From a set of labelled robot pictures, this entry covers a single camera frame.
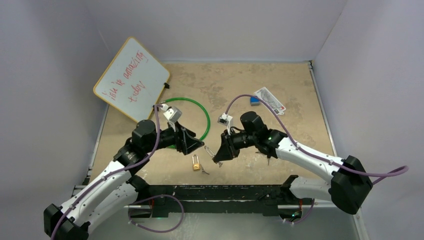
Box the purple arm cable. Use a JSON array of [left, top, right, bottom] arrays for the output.
[[225, 94, 410, 186], [49, 103, 170, 240]]

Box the green cable lock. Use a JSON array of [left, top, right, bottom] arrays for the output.
[[158, 96, 212, 150]]

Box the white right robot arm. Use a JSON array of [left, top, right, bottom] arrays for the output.
[[213, 111, 374, 215]]

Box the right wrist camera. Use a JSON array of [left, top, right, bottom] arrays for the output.
[[217, 113, 233, 127]]

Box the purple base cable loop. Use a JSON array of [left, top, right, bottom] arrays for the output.
[[128, 191, 187, 233]]

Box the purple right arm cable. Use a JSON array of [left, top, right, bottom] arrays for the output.
[[225, 94, 410, 186]]

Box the brass padlock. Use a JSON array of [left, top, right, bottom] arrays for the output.
[[192, 154, 201, 171], [204, 145, 215, 159]]

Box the black-headed keys bunch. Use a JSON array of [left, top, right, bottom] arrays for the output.
[[255, 151, 271, 166]]

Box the blue whiteboard eraser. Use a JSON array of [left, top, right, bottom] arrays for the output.
[[249, 96, 261, 107]]

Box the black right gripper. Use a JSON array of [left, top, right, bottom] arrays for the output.
[[215, 128, 258, 162]]

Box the whiteboard with orange frame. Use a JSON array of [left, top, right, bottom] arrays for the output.
[[93, 36, 171, 122]]

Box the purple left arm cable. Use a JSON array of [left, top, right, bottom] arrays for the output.
[[49, 103, 170, 240]]

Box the white printed card package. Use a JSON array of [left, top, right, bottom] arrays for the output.
[[254, 87, 286, 115]]

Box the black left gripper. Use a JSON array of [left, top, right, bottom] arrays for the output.
[[145, 120, 204, 155]]

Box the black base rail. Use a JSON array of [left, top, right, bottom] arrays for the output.
[[138, 184, 312, 219]]

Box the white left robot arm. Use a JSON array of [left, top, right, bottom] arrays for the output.
[[43, 119, 204, 240]]

